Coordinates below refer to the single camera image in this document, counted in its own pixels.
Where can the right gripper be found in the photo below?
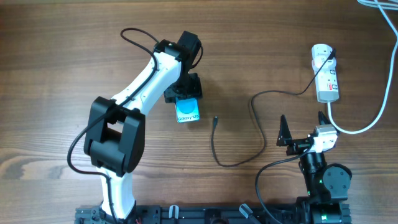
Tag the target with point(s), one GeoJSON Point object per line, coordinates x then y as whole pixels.
{"type": "Point", "coordinates": [285, 137]}

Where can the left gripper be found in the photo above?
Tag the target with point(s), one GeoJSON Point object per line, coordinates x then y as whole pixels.
{"type": "Point", "coordinates": [194, 90]}

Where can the turquoise screen smartphone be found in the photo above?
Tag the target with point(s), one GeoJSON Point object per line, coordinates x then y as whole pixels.
{"type": "Point", "coordinates": [187, 110]}

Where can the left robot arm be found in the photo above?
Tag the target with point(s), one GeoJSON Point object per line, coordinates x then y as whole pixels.
{"type": "Point", "coordinates": [115, 138]}

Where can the white usb charger plug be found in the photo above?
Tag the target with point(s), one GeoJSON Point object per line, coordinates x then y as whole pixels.
{"type": "Point", "coordinates": [320, 62]}

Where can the white power strip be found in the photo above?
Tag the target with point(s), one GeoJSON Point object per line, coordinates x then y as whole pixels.
{"type": "Point", "coordinates": [326, 81]}

